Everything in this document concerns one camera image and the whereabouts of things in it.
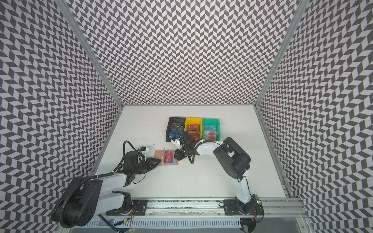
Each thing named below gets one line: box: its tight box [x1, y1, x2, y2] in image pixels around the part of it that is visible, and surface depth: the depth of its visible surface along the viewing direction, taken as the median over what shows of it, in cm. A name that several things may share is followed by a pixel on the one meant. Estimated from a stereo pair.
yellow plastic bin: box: [184, 117, 203, 140], surface depth 101 cm
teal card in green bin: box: [203, 124, 217, 132], surface depth 104 cm
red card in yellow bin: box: [187, 123, 201, 132], surface depth 104 cm
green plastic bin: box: [202, 117, 221, 142], surface depth 102 cm
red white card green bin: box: [203, 130, 217, 141], surface depth 101 cm
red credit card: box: [164, 150, 175, 164], surface depth 91 cm
